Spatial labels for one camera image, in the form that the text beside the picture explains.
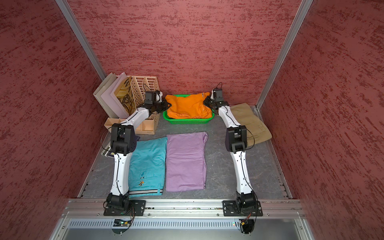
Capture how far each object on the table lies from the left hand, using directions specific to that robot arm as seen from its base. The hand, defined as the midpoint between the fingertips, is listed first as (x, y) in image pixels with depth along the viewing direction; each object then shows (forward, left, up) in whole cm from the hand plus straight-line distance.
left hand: (171, 105), depth 105 cm
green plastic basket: (-7, -2, -9) cm, 12 cm away
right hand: (+5, -25, 0) cm, 25 cm away
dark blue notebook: (-32, +37, -10) cm, 50 cm away
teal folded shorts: (-42, +10, -10) cm, 44 cm away
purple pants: (-37, -12, -11) cm, 41 cm away
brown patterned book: (+2, +31, +9) cm, 32 cm away
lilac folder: (-8, +35, +8) cm, 36 cm away
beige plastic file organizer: (+14, +24, +6) cm, 29 cm away
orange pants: (+3, -13, -5) cm, 14 cm away
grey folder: (+3, +38, +18) cm, 43 cm away
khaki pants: (-14, -62, -11) cm, 65 cm away
